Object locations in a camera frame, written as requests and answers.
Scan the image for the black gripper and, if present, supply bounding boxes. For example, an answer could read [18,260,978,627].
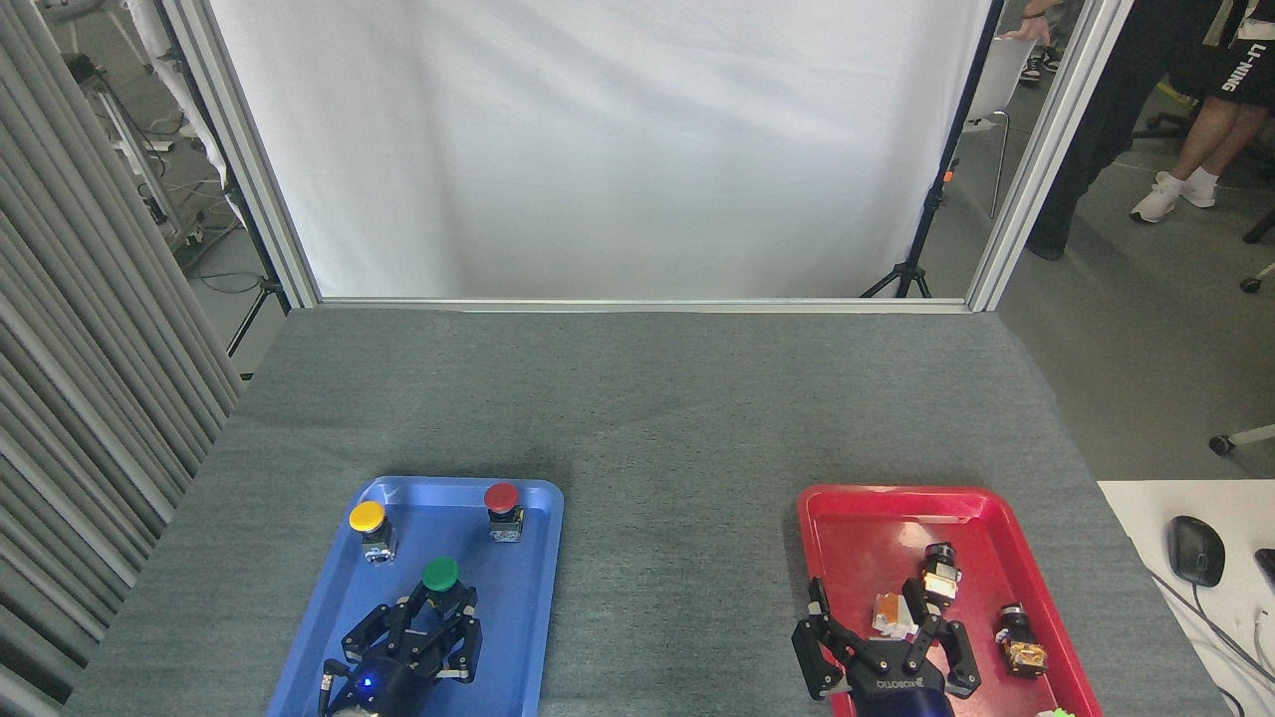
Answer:
[334,588,484,717]
[793,578,982,717]

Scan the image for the green push button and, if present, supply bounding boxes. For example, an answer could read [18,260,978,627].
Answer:
[420,556,475,614]

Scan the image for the yellow push button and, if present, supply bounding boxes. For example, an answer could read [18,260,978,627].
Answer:
[349,500,398,566]

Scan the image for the red push button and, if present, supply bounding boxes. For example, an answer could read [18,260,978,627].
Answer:
[483,482,526,544]

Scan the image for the person's hand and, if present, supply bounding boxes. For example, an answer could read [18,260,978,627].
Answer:
[1001,10,1053,46]

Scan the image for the blue plastic tray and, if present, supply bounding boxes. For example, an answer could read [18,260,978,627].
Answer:
[267,476,565,717]

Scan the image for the red plastic tray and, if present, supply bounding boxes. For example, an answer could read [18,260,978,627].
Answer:
[797,485,1103,717]

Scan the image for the white desk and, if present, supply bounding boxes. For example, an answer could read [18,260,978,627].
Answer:
[1096,480,1275,717]

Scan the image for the black computer mouse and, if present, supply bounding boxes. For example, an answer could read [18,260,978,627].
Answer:
[1167,515,1227,589]

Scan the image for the black light stand leg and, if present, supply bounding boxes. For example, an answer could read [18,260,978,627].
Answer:
[226,277,291,357]

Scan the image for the white chair leg with caster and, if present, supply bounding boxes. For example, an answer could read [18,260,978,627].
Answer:
[1208,423,1275,457]

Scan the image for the grey ribbed curtain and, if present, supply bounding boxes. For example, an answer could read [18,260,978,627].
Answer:
[0,0,246,703]

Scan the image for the black tripod stand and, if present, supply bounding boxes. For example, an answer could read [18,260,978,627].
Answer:
[860,0,1008,300]

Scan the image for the white backdrop cloth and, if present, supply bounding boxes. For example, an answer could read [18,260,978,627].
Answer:
[204,0,997,301]

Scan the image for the person in black trousers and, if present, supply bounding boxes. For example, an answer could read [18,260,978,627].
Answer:
[1025,0,1221,263]

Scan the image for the metal equipment rack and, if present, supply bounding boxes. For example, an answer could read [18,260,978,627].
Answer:
[62,50,205,252]

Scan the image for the white chair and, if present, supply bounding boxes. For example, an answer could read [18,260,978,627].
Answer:
[961,35,1042,220]

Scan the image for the person in black shorts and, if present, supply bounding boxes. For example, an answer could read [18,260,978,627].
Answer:
[1130,0,1275,225]

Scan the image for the orange and white switch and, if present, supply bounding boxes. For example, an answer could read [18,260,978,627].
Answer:
[872,593,919,640]

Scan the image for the black switch with amber base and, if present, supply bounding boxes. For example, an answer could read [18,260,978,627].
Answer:
[996,602,1049,679]

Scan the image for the black mouse cable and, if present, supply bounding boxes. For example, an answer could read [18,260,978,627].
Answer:
[1144,566,1275,690]

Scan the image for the silver frame crossbar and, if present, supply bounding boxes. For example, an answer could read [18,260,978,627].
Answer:
[317,297,973,315]

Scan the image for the silver frame post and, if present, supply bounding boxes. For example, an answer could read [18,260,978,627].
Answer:
[965,0,1137,313]
[162,0,323,310]

